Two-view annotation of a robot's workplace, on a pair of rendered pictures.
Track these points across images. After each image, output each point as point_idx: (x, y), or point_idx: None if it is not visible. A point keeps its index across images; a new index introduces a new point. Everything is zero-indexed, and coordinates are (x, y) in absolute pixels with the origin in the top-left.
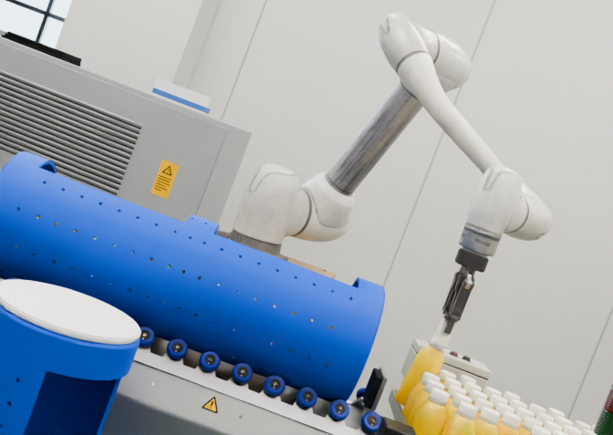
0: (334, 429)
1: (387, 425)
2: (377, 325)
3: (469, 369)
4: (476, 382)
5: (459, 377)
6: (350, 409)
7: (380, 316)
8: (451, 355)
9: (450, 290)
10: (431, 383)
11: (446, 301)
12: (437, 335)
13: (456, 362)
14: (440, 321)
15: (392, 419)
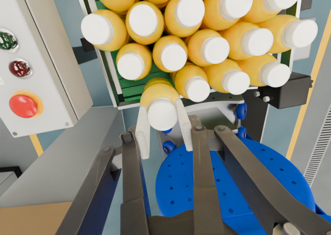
0: (239, 126)
1: (304, 104)
2: (313, 196)
3: (35, 29)
4: (36, 6)
5: (52, 42)
6: (178, 124)
7: (313, 206)
8: (31, 72)
9: (104, 221)
10: (245, 90)
11: (116, 185)
12: (148, 126)
13: (46, 58)
14: (149, 146)
15: (282, 101)
